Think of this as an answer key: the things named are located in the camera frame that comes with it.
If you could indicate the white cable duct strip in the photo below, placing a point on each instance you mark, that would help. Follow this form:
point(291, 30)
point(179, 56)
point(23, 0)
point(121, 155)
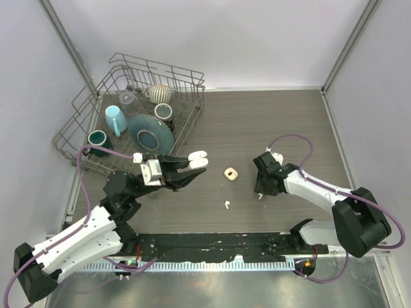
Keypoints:
point(235, 265)

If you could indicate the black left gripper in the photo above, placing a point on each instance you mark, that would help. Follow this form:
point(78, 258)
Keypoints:
point(169, 165)

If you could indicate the beige earbud charging case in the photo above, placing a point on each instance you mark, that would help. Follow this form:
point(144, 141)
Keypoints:
point(230, 174)

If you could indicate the dark green mug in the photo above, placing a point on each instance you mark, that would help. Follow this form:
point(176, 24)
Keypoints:
point(98, 138)

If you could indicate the clear drinking glass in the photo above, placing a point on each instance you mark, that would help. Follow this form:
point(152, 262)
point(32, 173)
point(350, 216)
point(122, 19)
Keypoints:
point(129, 102)

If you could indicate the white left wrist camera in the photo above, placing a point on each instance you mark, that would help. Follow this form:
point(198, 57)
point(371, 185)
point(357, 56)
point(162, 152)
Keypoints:
point(150, 169)

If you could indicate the white earbud charging case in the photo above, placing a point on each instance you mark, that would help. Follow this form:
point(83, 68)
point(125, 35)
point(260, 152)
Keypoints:
point(198, 159)

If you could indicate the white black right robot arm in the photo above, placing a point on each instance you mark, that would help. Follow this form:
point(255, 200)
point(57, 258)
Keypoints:
point(357, 226)

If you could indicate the light blue mug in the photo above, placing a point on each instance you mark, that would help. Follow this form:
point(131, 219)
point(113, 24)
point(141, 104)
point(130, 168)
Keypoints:
point(116, 120)

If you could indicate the teal ceramic plate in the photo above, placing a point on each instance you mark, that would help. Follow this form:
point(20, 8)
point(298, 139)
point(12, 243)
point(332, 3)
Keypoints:
point(150, 134)

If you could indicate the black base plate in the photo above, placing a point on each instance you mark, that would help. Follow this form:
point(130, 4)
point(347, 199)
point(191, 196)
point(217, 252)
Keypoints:
point(220, 247)

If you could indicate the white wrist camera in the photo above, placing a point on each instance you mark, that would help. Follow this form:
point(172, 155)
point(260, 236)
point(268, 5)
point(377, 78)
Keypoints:
point(277, 156)
point(150, 169)

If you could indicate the grey wire dish rack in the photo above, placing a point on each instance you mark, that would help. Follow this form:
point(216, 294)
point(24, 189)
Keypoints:
point(134, 74)

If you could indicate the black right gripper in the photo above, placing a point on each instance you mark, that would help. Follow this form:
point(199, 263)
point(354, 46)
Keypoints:
point(260, 188)

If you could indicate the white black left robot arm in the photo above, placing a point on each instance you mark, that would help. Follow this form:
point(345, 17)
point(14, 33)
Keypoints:
point(104, 230)

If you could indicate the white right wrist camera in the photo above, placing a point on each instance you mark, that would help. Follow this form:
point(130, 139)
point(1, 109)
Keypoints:
point(277, 156)

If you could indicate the white rimmed teal cup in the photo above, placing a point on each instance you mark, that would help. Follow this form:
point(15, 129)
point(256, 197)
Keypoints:
point(163, 111)

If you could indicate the striped beige mug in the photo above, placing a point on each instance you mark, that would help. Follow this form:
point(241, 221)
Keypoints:
point(159, 93)

